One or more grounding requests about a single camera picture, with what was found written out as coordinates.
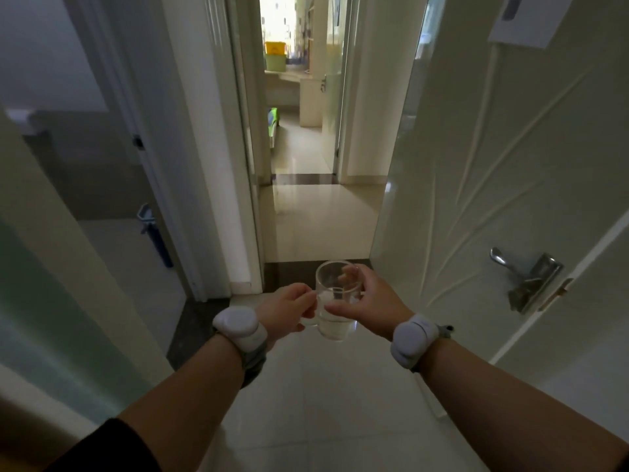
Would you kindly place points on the person's left forearm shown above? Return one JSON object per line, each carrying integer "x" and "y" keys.
{"x": 186, "y": 403}

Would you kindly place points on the glass mug of water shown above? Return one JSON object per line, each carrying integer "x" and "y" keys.
{"x": 334, "y": 326}

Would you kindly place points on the person's right hand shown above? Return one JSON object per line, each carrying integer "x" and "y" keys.
{"x": 381, "y": 307}

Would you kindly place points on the frosted glass floral door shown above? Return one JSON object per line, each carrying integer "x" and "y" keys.
{"x": 49, "y": 314}

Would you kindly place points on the yellow box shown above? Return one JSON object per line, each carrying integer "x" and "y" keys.
{"x": 275, "y": 48}

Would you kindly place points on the black sleeve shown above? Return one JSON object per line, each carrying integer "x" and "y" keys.
{"x": 103, "y": 449}

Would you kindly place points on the person's right forearm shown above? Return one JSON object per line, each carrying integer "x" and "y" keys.
{"x": 516, "y": 417}

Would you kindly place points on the white wrist tracker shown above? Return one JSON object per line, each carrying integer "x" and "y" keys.
{"x": 413, "y": 339}
{"x": 241, "y": 329}

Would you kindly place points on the green box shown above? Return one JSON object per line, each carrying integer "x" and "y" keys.
{"x": 275, "y": 63}

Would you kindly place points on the person's left hand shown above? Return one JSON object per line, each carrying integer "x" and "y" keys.
{"x": 285, "y": 312}

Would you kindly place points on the cream interior door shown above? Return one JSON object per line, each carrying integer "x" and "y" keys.
{"x": 334, "y": 93}

